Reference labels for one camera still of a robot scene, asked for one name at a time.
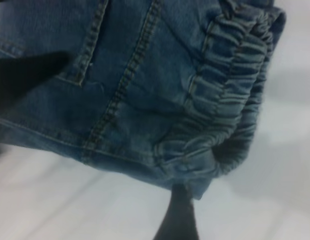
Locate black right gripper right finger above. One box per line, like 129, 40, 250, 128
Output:
154, 184, 201, 240

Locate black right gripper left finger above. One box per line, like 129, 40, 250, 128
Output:
0, 51, 70, 121

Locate blue faded denim pants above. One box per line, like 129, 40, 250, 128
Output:
0, 0, 287, 201

